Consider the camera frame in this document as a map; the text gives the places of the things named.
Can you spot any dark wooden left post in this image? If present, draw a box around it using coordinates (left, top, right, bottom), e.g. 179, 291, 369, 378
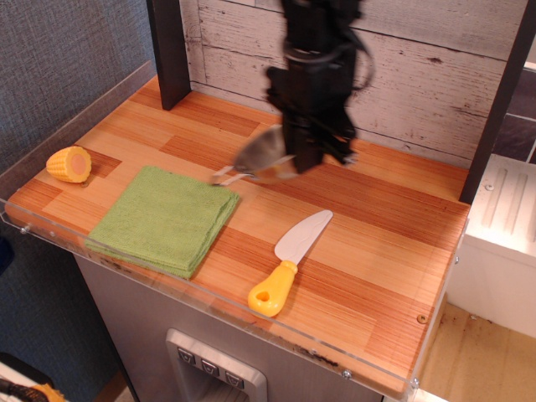
146, 0, 191, 111

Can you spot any clear acrylic front guard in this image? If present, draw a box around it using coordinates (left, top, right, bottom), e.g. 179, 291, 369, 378
6, 193, 469, 400

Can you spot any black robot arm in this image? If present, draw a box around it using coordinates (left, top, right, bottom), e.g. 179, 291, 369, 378
266, 1, 363, 173

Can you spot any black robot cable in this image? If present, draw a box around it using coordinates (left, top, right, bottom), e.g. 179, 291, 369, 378
345, 28, 378, 91

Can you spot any silver dispenser panel with buttons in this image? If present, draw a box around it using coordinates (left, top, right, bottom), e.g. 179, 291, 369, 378
166, 328, 268, 401

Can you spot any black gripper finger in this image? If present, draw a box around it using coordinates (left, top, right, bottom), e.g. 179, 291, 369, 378
295, 127, 332, 173
282, 112, 307, 162

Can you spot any dark wooden post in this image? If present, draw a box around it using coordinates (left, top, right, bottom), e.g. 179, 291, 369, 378
459, 0, 535, 204
146, 0, 191, 111

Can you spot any green folded cloth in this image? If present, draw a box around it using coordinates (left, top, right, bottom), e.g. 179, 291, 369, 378
85, 166, 240, 279

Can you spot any dark wooden right post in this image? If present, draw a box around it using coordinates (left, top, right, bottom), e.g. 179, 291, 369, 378
459, 0, 535, 204

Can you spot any yellow toy corn cob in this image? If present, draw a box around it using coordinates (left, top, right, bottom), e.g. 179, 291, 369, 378
46, 146, 92, 183

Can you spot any yellow object bottom left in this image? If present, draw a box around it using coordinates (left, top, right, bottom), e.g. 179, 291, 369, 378
23, 384, 66, 402

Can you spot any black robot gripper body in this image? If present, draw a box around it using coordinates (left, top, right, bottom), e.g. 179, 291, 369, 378
266, 54, 356, 165

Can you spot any yellow handled toy knife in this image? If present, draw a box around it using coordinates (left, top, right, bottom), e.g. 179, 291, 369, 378
248, 209, 333, 317

